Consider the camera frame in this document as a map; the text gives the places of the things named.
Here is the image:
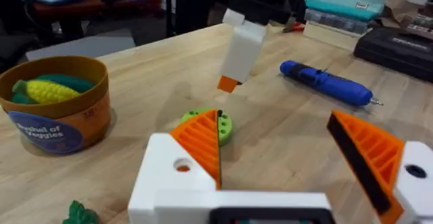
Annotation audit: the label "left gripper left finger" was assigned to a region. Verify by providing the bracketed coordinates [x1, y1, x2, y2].
[128, 108, 223, 224]

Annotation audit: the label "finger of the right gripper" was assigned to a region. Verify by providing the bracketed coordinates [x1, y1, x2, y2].
[216, 9, 268, 93]

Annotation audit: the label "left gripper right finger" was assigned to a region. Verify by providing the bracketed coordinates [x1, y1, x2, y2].
[326, 110, 433, 224]

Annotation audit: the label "blue electric screwdriver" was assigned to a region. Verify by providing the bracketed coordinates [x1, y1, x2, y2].
[279, 60, 385, 108]

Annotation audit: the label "green leafy toy vegetable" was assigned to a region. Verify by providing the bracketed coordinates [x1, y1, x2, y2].
[62, 200, 101, 224]

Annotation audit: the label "clear plastic box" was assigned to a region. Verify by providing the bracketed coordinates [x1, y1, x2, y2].
[303, 8, 371, 35]

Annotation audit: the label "green disc with holes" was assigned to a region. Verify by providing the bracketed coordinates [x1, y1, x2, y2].
[179, 107, 234, 147]

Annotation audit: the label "black tool case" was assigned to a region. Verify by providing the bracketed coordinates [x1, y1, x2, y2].
[353, 26, 433, 83]

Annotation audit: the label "orange tub with toy vegetables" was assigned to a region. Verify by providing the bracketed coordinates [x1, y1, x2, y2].
[0, 55, 112, 156]

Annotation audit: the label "dark red side table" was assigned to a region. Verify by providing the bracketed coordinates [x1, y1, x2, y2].
[32, 0, 162, 24]

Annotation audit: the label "red handled pliers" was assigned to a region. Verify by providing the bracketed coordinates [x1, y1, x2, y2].
[282, 21, 305, 34]

